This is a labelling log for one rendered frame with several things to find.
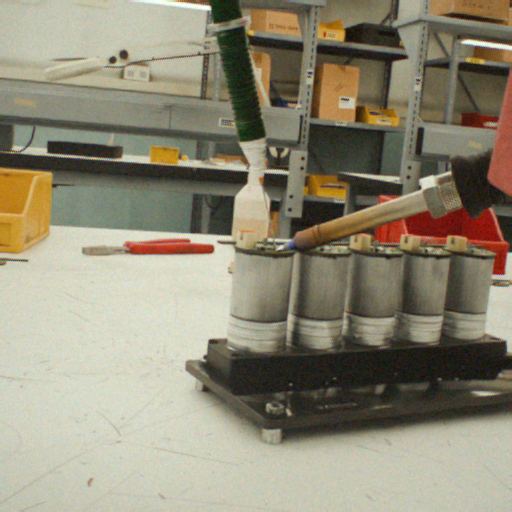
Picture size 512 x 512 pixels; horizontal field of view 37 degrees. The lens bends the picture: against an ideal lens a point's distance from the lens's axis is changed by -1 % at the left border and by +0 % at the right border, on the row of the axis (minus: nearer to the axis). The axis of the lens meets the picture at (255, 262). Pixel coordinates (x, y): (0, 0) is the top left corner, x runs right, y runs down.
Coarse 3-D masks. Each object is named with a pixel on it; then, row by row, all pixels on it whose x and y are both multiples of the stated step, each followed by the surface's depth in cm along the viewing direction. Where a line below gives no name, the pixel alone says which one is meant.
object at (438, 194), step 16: (432, 176) 29; (448, 176) 28; (416, 192) 29; (432, 192) 28; (448, 192) 28; (368, 208) 29; (384, 208) 29; (400, 208) 29; (416, 208) 29; (432, 208) 28; (448, 208) 28; (336, 224) 30; (352, 224) 29; (368, 224) 29; (384, 224) 29; (304, 240) 30; (320, 240) 30; (336, 240) 30
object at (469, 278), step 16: (464, 256) 36; (448, 272) 36; (464, 272) 36; (480, 272) 36; (448, 288) 36; (464, 288) 36; (480, 288) 36; (448, 304) 37; (464, 304) 36; (480, 304) 36; (448, 320) 37; (464, 320) 36; (480, 320) 36; (448, 336) 37; (464, 336) 36; (480, 336) 37
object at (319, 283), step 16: (304, 256) 32; (320, 256) 32; (304, 272) 32; (320, 272) 32; (336, 272) 32; (304, 288) 32; (320, 288) 32; (336, 288) 32; (304, 304) 32; (320, 304) 32; (336, 304) 32; (304, 320) 32; (320, 320) 32; (336, 320) 32; (288, 336) 33; (304, 336) 32; (320, 336) 32; (336, 336) 33
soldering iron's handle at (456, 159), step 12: (456, 156) 28; (468, 156) 28; (480, 156) 28; (456, 168) 27; (468, 168) 27; (480, 168) 27; (456, 180) 27; (468, 180) 27; (480, 180) 27; (468, 192) 27; (480, 192) 27; (492, 192) 27; (504, 192) 27; (468, 204) 27; (480, 204) 28; (492, 204) 28
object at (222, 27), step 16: (208, 0) 27; (224, 0) 27; (224, 16) 27; (240, 16) 28; (224, 32) 27; (240, 32) 28; (224, 48) 28; (240, 48) 28; (224, 64) 28; (240, 64) 28; (240, 80) 28; (240, 96) 28; (256, 96) 28; (240, 112) 28; (256, 112) 29; (240, 128) 29; (256, 128) 29
